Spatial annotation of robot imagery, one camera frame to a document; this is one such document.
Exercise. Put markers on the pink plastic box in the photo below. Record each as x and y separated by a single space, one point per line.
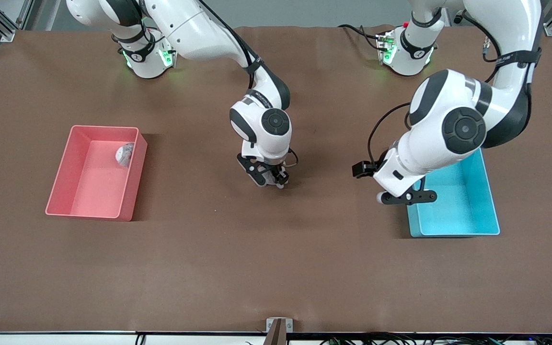
94 191

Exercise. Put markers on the brown table cover sheet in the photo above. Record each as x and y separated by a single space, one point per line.
276 263

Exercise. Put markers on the blue plastic box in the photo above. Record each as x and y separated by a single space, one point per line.
463 211

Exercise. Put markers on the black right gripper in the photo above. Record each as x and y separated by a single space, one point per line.
280 175

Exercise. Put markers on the brown slanted pole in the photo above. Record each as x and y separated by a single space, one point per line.
277 335

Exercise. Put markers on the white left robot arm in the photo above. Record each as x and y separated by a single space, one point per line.
448 105

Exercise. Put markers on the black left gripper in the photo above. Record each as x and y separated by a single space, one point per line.
363 169

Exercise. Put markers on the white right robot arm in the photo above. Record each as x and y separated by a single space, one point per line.
199 33

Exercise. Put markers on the grey metal bracket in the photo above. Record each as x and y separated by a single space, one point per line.
269 326

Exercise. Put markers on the grey plush toy white face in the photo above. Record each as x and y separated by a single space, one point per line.
124 154

